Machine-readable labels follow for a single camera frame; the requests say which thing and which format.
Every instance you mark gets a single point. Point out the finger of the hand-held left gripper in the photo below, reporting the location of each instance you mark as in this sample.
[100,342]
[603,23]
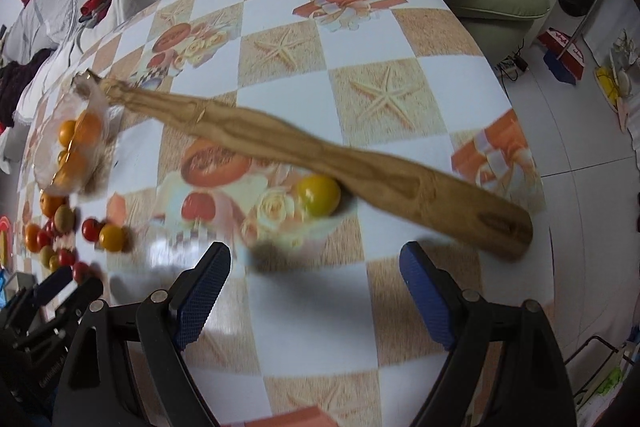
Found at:
[52,287]
[80,299]

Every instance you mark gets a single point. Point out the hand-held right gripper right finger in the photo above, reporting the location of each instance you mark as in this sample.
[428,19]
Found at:
[430,302]

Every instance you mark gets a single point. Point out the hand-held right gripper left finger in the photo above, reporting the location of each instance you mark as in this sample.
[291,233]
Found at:
[200,302]

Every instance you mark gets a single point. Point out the yellow-green cherry tomato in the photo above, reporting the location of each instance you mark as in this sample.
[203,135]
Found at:
[320,195]

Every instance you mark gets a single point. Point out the wooden spatula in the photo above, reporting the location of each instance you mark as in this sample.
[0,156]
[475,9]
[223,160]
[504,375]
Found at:
[350,162]

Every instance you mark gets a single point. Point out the cluster of cherry tomatoes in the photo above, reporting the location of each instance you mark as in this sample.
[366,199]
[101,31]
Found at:
[111,238]

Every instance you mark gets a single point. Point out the small orange fruit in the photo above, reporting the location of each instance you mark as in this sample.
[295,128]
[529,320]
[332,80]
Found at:
[89,129]
[66,132]
[62,180]
[76,163]

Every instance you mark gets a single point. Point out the clear plastic bag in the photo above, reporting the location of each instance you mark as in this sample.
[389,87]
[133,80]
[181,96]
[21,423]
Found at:
[97,104]

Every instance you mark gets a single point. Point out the green item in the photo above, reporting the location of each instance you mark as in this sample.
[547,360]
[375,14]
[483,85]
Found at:
[607,384]

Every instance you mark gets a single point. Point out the dark maroon clothing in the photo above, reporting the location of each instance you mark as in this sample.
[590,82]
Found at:
[22,84]

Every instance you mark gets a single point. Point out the red dustpan with broom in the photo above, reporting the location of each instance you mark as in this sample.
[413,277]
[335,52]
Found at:
[565,54]

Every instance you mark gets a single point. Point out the yellow item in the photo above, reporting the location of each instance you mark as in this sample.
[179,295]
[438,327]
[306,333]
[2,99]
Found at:
[607,82]

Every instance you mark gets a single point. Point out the red cloth item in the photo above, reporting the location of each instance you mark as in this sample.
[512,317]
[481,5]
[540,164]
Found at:
[97,4]

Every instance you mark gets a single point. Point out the white flower ornament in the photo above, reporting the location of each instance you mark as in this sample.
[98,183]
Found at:
[627,49]

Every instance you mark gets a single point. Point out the black metal frame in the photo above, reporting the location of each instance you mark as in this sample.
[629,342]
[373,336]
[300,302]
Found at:
[600,342]

